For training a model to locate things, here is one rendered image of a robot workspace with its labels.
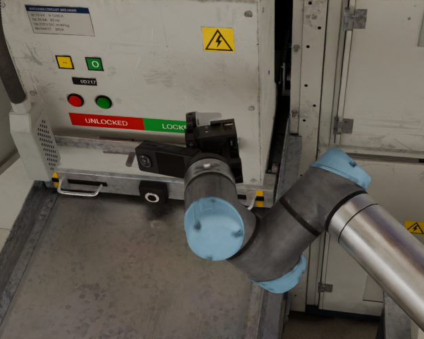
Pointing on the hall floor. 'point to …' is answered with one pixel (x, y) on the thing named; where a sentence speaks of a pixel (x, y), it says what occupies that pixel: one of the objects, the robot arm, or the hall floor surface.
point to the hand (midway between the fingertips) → (190, 119)
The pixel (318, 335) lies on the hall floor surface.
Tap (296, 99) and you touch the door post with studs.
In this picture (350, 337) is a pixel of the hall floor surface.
